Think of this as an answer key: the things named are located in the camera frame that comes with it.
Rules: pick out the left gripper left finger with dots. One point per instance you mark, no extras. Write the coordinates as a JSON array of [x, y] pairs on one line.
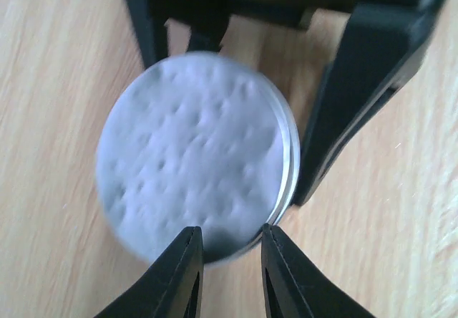
[[171, 287]]

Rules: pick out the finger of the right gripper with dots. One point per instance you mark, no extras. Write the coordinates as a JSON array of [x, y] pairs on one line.
[[208, 21]]

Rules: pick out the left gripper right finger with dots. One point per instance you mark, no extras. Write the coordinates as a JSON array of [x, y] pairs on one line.
[[293, 285]]

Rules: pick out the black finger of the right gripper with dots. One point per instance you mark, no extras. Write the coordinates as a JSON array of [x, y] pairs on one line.
[[381, 49]]

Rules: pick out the round metal lid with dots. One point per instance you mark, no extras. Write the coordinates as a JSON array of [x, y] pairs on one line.
[[199, 140]]

